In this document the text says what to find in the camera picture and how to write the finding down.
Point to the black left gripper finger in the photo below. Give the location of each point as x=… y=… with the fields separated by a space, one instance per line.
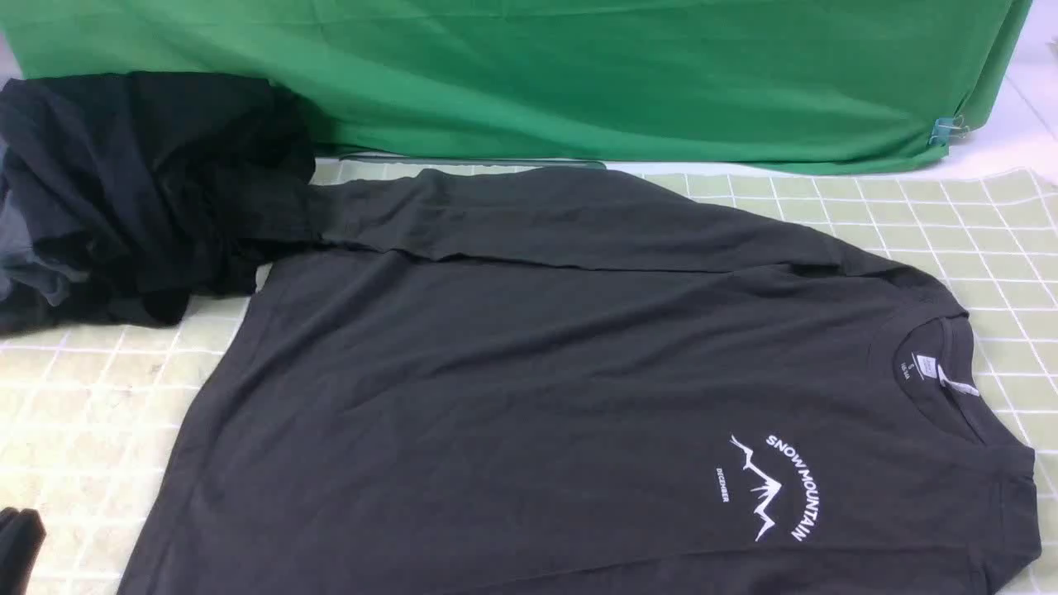
x=22 y=535

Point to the gray long-sleeved shirt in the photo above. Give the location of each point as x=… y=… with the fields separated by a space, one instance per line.
x=570 y=381

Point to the light green checkered tablecloth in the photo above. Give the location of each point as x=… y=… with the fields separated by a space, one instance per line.
x=89 y=413

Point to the pile of dark clothes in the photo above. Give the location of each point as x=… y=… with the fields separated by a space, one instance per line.
x=123 y=195

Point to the green backdrop cloth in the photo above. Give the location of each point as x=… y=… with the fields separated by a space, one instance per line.
x=806 y=87

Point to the teal binder clip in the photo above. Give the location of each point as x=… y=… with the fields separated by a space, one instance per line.
x=948 y=130

